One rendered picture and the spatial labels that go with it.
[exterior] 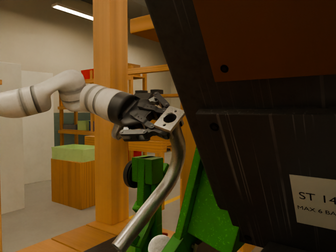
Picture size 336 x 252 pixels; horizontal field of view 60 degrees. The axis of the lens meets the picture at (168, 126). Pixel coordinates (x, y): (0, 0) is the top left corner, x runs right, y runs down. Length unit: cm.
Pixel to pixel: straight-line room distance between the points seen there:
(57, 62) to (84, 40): 120
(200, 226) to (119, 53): 79
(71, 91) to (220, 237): 50
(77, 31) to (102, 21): 836
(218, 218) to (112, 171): 70
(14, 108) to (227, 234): 56
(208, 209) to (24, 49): 813
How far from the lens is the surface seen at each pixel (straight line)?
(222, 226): 41
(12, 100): 77
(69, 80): 75
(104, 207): 112
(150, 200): 61
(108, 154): 106
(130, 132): 59
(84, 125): 699
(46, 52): 872
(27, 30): 857
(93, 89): 70
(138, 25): 82
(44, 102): 76
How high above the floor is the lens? 129
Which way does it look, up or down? 3 degrees down
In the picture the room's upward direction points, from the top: straight up
